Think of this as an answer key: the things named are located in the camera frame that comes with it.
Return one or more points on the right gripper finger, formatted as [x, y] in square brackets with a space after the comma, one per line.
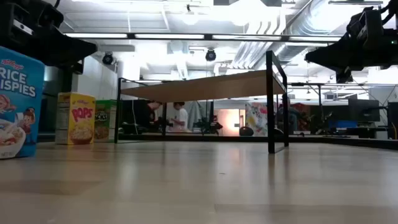
[335, 54]

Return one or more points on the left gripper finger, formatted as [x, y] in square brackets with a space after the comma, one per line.
[65, 53]

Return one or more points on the yellow Corn Pops box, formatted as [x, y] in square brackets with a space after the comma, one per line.
[76, 118]

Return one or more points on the green Apple Jacks box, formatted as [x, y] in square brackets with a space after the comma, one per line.
[104, 121]

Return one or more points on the black round ceiling spotlight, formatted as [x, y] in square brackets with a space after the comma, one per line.
[107, 58]
[210, 55]

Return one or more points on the blue Rice Krispies box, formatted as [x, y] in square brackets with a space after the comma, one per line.
[18, 93]

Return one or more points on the black computer monitor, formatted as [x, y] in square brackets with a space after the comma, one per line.
[363, 110]

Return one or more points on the blue background bin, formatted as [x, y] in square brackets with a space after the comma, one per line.
[342, 124]

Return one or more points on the colourful patterned board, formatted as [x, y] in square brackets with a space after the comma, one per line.
[256, 119]

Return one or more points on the overhead LED light bar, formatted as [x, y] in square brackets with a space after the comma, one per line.
[168, 36]

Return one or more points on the person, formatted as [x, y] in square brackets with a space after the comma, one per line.
[150, 115]
[180, 119]

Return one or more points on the black round object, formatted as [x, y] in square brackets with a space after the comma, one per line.
[246, 131]

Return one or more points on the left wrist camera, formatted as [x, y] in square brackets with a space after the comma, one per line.
[23, 18]

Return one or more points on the black table frame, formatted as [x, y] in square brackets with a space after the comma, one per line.
[342, 141]

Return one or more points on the wooden shelf with black frame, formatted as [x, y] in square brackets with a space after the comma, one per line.
[202, 87]

